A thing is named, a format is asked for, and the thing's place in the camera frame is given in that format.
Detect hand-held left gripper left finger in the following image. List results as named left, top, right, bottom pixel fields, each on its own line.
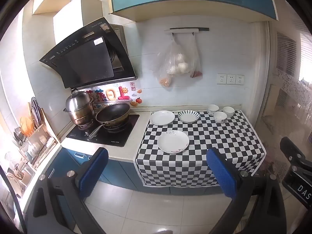
left=24, top=147, right=109, bottom=234

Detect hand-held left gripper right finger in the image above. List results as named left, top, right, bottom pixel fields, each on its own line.
left=206, top=147, right=287, bottom=234

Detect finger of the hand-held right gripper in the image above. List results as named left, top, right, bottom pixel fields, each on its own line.
left=280, top=137, right=306, bottom=166

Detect white bowl with floral print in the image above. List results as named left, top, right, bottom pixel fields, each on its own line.
left=214, top=111, right=228, bottom=123

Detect white plate with small print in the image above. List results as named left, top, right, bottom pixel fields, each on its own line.
left=157, top=130, right=190, bottom=154

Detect striped white plate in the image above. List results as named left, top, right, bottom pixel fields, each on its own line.
left=178, top=110, right=200, bottom=123

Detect plain white plate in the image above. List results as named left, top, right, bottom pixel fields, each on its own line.
left=149, top=110, right=175, bottom=125

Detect black gas stove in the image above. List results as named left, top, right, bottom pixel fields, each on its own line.
left=66, top=114, right=140, bottom=147

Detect black white checkered cloth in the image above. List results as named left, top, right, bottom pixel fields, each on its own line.
left=133, top=110, right=267, bottom=188

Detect patterned glass sliding door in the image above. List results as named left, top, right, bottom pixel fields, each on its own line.
left=258, top=22, right=312, bottom=176

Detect dark frying pan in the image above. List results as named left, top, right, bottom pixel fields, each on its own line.
left=87, top=103, right=131, bottom=140

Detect wooden cutting board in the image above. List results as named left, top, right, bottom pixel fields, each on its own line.
left=40, top=107, right=60, bottom=144

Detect wooden dish rack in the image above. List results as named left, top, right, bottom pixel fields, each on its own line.
left=13, top=97, right=60, bottom=168

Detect steel steamer pot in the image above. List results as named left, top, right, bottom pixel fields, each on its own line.
left=63, top=89, right=95, bottom=125

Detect black range hood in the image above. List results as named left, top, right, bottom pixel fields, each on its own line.
left=39, top=17, right=137, bottom=89

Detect small clear plastic bag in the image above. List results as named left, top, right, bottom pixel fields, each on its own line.
left=189, top=35, right=203, bottom=79

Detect large clear plastic bag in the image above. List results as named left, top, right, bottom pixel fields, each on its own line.
left=152, top=38, right=193, bottom=87

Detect white hood chimney cover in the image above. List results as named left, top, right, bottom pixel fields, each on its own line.
left=53, top=0, right=102, bottom=45

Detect colourful wall stickers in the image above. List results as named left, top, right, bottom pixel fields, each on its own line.
left=85, top=82, right=143, bottom=108

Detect white wall hook rail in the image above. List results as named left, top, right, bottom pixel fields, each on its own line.
left=164, top=27, right=209, bottom=35

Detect blue wall cabinet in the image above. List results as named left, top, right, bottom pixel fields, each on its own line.
left=109, top=0, right=279, bottom=22

